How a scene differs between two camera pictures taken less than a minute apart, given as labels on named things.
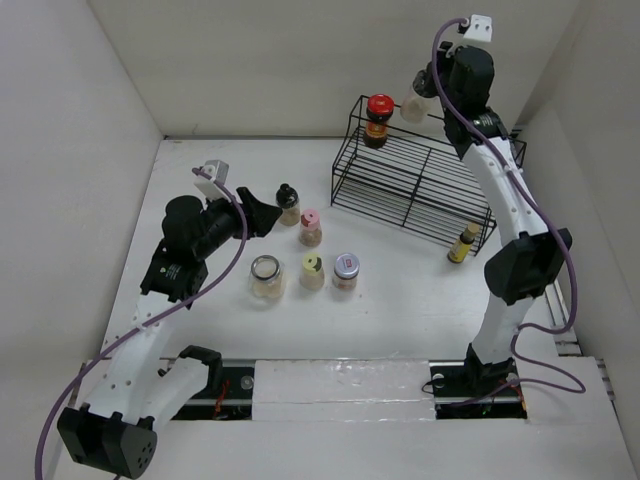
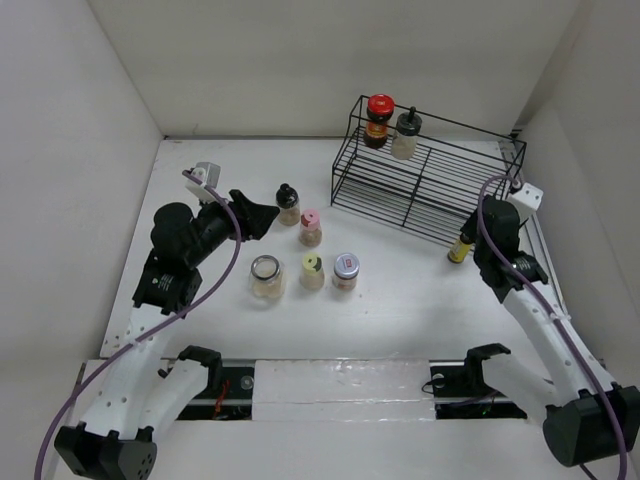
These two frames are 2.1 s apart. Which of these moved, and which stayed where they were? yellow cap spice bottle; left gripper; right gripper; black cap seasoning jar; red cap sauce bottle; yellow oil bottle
Moved: black cap seasoning jar; right gripper
Stayed: yellow cap spice bottle; left gripper; red cap sauce bottle; yellow oil bottle
